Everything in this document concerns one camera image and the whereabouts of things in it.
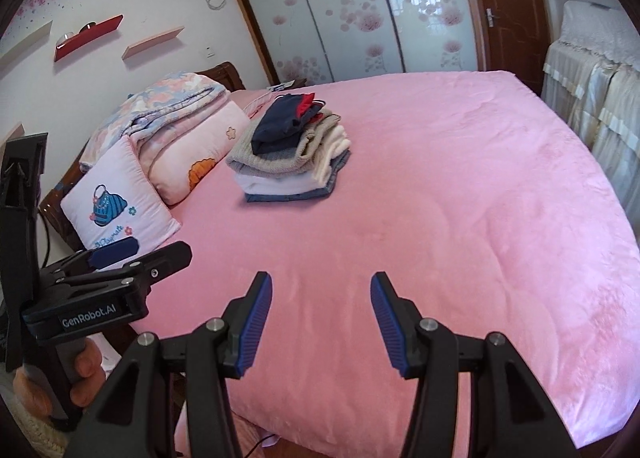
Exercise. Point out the floral folded quilt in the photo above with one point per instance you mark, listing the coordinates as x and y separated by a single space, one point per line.
165 103

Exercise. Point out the white wall switch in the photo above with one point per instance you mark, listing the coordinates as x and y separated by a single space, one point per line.
209 52

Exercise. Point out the cream wall shelf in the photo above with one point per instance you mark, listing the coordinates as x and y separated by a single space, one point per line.
25 45

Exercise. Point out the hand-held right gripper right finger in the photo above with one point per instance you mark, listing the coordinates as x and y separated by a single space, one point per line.
387 323

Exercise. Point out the navy and red varsity jacket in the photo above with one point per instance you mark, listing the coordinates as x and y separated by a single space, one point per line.
275 130

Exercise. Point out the pink bed blanket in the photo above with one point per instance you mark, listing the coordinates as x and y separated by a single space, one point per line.
425 213

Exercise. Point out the white cushion with blue print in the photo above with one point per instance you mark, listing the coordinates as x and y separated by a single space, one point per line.
125 198

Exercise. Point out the white lace covered furniture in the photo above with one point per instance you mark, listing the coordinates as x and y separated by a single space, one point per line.
595 88

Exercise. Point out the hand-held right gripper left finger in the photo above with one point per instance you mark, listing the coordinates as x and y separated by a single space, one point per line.
255 323

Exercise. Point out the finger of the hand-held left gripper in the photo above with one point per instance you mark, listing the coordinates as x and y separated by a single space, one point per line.
117 250
165 258

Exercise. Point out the red wall shelf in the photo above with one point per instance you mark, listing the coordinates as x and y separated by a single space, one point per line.
90 40

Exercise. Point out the cream folded sweater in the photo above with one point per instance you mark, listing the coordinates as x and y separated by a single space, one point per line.
327 158

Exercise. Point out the pink pillow with orange print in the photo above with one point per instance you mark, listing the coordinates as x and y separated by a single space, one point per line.
200 153

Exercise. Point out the blue denim garment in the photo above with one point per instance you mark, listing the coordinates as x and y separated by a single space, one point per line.
280 197

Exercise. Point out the grey knitted sweater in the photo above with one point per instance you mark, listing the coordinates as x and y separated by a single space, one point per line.
270 163

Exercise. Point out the pink wall shelf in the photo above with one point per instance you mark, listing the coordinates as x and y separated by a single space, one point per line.
152 43

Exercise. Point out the person's left hand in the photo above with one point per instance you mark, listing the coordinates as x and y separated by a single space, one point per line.
90 373

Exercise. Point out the white folded garment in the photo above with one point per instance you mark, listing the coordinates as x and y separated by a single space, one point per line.
270 184

